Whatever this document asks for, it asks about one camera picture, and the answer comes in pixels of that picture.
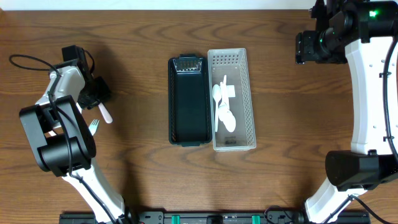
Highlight white plastic spoon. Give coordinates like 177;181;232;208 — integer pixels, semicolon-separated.
220;75;227;91
212;84;222;132
220;82;229;109
218;105;236;133
98;103;113;124

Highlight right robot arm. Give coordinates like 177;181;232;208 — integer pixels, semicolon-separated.
295;1;397;223

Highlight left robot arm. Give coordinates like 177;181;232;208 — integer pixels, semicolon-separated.
19;45;136;223

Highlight white plastic fork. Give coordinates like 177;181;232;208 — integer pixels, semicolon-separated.
88;119;100;136

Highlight clear plastic basket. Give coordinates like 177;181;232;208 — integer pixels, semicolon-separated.
208;48;256;152

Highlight black plastic basket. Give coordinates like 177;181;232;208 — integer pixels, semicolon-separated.
168;54;212;147

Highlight white label sticker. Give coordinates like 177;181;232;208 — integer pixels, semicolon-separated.
226;85;236;98

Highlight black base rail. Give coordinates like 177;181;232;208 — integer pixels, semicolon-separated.
58;207;371;224

